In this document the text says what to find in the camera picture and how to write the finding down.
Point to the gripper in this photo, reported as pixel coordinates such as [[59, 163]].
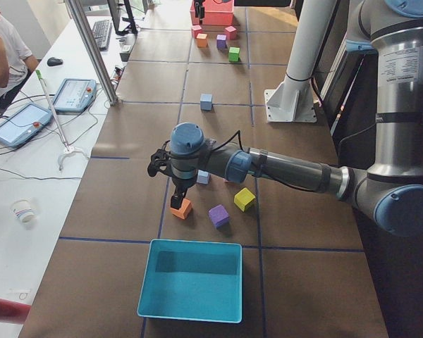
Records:
[[180, 184]]

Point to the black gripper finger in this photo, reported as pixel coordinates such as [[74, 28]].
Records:
[[199, 9]]

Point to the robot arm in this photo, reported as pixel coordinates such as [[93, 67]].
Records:
[[390, 191]]

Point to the orange block left side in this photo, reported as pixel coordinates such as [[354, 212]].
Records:
[[183, 211]]

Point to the orange block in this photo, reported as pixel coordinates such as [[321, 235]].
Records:
[[183, 211], [202, 40]]

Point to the red plastic bin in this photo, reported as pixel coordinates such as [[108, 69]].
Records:
[[215, 13]]

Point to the red block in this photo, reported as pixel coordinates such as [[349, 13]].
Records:
[[195, 30]]

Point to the orange block right side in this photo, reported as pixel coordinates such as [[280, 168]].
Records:
[[202, 40]]

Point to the magenta block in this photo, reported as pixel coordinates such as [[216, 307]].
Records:
[[230, 32]]

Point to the purple block right side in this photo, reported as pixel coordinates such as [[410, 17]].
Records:
[[221, 42]]

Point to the purple block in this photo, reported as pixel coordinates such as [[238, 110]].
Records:
[[221, 42], [219, 216]]

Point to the purple block left side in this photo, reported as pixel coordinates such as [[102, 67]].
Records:
[[219, 216]]

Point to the green block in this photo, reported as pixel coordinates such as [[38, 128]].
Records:
[[234, 54]]

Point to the yellow block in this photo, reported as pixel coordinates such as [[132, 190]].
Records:
[[244, 199]]

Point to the monitor stand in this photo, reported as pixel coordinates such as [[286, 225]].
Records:
[[122, 17]]

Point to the blue plastic bin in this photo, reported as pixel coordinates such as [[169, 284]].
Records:
[[192, 280]]

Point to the black keyboard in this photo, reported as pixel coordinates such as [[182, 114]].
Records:
[[101, 31]]

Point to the reacher grabber stick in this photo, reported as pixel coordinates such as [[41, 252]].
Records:
[[69, 150]]

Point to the far teach pendant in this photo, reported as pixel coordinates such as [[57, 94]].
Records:
[[74, 96]]

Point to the teach pendant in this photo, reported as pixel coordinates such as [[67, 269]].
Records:
[[23, 125], [74, 96]]

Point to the paper cup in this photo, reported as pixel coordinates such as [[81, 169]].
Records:
[[23, 211]]

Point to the black computer mouse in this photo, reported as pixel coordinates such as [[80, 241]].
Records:
[[53, 61]]

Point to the near teach pendant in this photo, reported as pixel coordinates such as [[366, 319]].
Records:
[[23, 125]]

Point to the person in white shirt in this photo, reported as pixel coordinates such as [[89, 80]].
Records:
[[17, 63]]

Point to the red bottle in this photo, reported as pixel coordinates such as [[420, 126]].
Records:
[[13, 312]]

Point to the aluminium frame post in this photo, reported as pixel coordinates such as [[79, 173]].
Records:
[[83, 26]]

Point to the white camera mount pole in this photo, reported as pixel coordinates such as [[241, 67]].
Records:
[[292, 100]]

